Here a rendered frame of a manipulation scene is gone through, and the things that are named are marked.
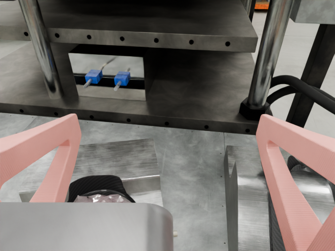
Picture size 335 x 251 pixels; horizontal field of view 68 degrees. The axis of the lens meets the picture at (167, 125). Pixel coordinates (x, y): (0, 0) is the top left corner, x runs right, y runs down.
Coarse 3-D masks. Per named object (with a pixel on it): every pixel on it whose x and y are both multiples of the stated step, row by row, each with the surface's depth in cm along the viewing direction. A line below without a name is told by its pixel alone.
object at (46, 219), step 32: (32, 128) 10; (64, 128) 11; (0, 160) 7; (32, 160) 9; (64, 160) 12; (64, 192) 11; (0, 224) 5; (32, 224) 5; (64, 224) 5; (96, 224) 5; (128, 224) 5; (160, 224) 5
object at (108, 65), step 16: (80, 48) 90; (96, 48) 90; (112, 48) 91; (128, 48) 91; (144, 48) 91; (160, 48) 117; (80, 64) 89; (96, 64) 88; (112, 64) 87; (128, 64) 86; (144, 64) 87; (160, 64) 121; (80, 80) 93; (112, 80) 91; (128, 80) 90; (144, 80) 89; (96, 96) 96; (112, 96) 95; (128, 96) 94; (144, 96) 93
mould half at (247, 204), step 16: (224, 160) 65; (240, 160) 58; (256, 160) 59; (224, 176) 62; (240, 176) 45; (256, 176) 45; (304, 176) 45; (240, 192) 43; (256, 192) 43; (304, 192) 42; (320, 192) 42; (240, 208) 42; (256, 208) 42; (320, 208) 41; (240, 224) 41; (256, 224) 40; (240, 240) 40; (256, 240) 39
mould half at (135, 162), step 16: (96, 144) 55; (112, 144) 55; (128, 144) 55; (144, 144) 55; (48, 160) 51; (80, 160) 51; (96, 160) 51; (112, 160) 51; (128, 160) 51; (144, 160) 51; (32, 176) 48; (80, 176) 48; (128, 176) 48; (144, 176) 48; (32, 192) 45; (128, 192) 49; (144, 192) 49; (160, 192) 50
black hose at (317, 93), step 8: (272, 80) 83; (280, 80) 80; (288, 80) 77; (296, 80) 75; (296, 88) 75; (304, 88) 73; (312, 88) 72; (312, 96) 71; (320, 96) 70; (320, 104) 70; (328, 104) 68
